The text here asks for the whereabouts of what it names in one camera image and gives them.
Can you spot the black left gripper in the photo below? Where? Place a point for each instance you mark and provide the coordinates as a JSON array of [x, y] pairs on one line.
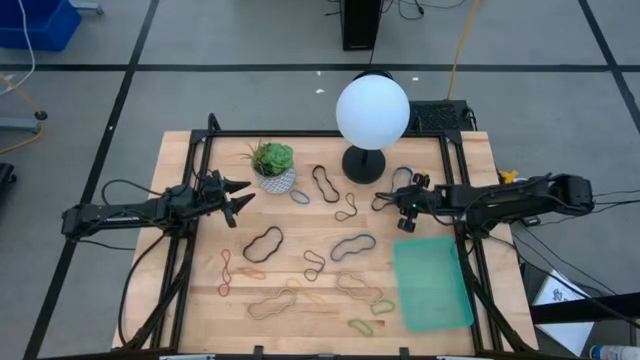
[[212, 200]]

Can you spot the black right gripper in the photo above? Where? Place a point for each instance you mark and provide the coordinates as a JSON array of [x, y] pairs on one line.
[[420, 200]]

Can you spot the small blue rubber band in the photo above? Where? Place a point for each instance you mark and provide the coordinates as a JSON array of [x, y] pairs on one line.
[[292, 192]]

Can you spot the large black rubber band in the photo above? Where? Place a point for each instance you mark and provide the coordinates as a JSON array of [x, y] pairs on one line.
[[245, 251]]

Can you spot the thick black rubber band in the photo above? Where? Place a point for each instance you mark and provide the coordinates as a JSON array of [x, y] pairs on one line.
[[332, 201]]

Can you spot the orange rubber band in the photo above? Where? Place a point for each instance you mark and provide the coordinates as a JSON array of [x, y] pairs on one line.
[[239, 271]]

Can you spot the dark brown rubber band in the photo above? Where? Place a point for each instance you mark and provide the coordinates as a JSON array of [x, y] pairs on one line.
[[305, 255]]

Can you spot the wide tan rubber band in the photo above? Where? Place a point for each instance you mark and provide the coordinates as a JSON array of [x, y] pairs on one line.
[[248, 312], [337, 280]]

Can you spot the green rubber band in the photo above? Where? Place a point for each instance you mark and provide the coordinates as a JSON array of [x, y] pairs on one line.
[[371, 331], [371, 308]]

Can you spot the thin yellow rubber band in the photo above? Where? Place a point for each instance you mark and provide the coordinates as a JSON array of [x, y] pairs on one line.
[[300, 287]]

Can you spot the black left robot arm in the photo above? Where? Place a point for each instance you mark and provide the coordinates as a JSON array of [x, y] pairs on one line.
[[125, 214]]

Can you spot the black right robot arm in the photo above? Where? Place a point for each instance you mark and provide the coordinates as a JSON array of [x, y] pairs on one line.
[[500, 197]]

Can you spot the thin dark rubber band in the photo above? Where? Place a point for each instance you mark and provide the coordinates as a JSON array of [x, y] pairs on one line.
[[373, 205]]

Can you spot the thin blue rubber band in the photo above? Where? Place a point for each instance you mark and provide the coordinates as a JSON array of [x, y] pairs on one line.
[[403, 168]]

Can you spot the thin brown rubber band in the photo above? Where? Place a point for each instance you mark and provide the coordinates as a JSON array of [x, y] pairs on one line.
[[336, 216]]

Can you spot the thin red rubber band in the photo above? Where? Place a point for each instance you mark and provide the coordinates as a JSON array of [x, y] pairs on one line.
[[225, 273]]

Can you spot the translucent green plastic bin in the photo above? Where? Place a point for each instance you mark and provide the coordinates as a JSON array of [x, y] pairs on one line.
[[430, 285]]

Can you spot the succulent in triangle-patterned pot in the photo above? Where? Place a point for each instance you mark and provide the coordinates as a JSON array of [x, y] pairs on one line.
[[275, 180]]

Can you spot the white globe table lamp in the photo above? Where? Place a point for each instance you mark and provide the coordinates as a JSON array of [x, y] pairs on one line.
[[372, 112]]

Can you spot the black vented box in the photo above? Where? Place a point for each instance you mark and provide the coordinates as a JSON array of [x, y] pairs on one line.
[[440, 117]]

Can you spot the yellow clamp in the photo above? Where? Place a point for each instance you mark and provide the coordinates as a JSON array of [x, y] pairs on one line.
[[509, 176]]

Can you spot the black table clamp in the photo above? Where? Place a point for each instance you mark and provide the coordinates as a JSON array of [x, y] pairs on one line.
[[258, 351], [404, 352]]

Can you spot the black computer tower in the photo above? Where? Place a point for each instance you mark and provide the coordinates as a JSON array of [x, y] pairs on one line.
[[361, 25]]

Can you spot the white paper box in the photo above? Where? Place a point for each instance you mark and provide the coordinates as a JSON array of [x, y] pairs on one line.
[[565, 325]]

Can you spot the black metal beam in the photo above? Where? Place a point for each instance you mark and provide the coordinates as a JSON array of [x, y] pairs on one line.
[[590, 307]]

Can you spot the grey stand leg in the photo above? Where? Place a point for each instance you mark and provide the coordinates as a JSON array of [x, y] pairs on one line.
[[20, 124]]

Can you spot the blue plastic crate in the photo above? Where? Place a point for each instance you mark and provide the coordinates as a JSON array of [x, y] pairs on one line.
[[40, 25]]

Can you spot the white cylinder bottle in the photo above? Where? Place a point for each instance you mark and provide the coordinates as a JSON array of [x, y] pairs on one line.
[[617, 353]]

